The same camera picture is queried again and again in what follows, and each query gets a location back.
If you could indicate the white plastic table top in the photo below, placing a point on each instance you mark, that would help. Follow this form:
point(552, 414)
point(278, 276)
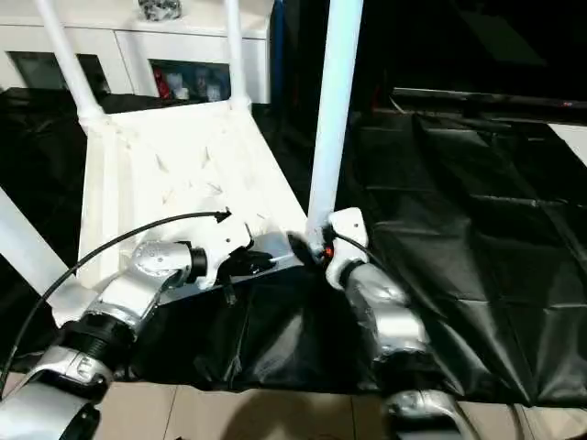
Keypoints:
point(160, 151)

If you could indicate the white plastic table leg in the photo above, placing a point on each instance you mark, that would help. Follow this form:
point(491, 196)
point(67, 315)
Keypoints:
point(27, 243)
point(69, 59)
point(236, 55)
point(337, 91)

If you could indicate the black plastic mat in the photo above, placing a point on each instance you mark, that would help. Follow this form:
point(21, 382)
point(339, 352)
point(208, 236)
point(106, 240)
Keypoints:
point(458, 206)

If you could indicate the small white jar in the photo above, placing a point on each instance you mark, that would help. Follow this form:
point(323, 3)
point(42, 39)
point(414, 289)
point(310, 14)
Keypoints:
point(182, 93)
point(213, 91)

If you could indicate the red box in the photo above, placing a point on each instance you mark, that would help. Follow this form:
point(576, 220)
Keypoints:
point(161, 84)

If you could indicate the black horizontal bar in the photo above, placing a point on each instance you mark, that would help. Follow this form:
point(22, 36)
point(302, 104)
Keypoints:
point(481, 96)

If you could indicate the white glass-door cabinet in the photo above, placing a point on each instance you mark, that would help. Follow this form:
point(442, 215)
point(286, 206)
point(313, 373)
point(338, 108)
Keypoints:
point(183, 43)

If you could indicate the dark furniture with brass label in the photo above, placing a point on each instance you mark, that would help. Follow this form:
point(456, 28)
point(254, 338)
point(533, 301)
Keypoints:
point(458, 41)

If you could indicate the dark patterned bundle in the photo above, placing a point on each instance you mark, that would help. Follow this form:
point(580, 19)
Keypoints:
point(160, 9)

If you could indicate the white flat sheet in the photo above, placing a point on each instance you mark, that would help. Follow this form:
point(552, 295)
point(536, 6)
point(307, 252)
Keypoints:
point(571, 139)

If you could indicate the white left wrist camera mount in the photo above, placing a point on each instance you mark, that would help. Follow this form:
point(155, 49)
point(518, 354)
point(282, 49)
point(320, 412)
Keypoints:
point(229, 234)

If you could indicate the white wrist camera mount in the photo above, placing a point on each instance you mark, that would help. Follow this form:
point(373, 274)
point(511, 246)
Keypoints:
point(348, 224)
point(229, 234)

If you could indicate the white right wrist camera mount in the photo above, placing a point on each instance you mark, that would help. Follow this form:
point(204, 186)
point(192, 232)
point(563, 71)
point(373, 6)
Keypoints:
point(348, 224)

